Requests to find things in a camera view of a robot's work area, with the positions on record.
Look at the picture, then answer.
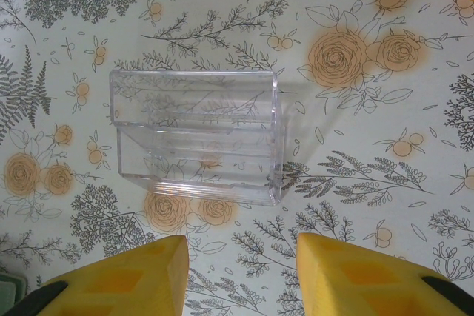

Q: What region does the floral tablecloth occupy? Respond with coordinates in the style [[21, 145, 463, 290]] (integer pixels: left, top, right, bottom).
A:
[[0, 0, 474, 316]]

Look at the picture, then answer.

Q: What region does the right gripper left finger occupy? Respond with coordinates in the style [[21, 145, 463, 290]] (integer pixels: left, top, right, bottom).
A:
[[9, 235, 190, 316]]

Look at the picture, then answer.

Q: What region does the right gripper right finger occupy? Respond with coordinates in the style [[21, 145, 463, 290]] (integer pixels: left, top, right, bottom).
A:
[[296, 232, 474, 316]]

